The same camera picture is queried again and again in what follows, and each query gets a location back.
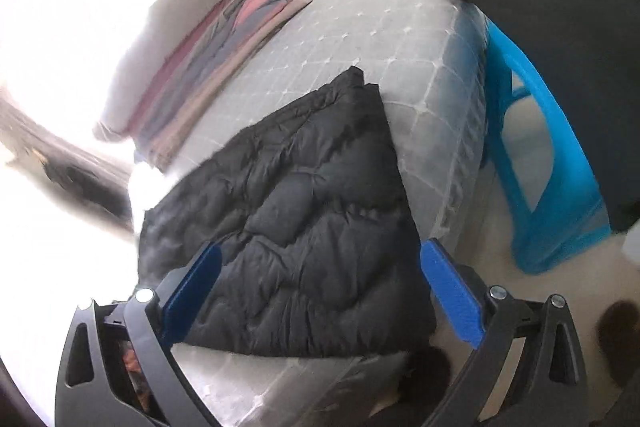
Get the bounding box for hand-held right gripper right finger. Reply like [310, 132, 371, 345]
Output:
[419, 239, 590, 427]

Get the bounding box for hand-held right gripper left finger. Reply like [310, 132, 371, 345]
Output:
[54, 241, 224, 427]

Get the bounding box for black puffer jacket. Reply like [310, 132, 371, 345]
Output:
[136, 66, 439, 359]

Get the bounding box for dark clothes on floor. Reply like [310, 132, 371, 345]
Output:
[44, 156, 134, 222]

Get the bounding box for dark shoe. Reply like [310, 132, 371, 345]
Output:
[594, 299, 640, 389]
[399, 346, 454, 414]

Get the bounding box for blue plastic stool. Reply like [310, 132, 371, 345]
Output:
[481, 19, 609, 276]

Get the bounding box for blue-grey folded quilt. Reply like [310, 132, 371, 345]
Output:
[139, 0, 283, 150]

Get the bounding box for white quilted mattress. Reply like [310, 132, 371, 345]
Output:
[127, 0, 490, 427]

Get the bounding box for person's dark clothing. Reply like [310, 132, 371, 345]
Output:
[440, 0, 640, 236]

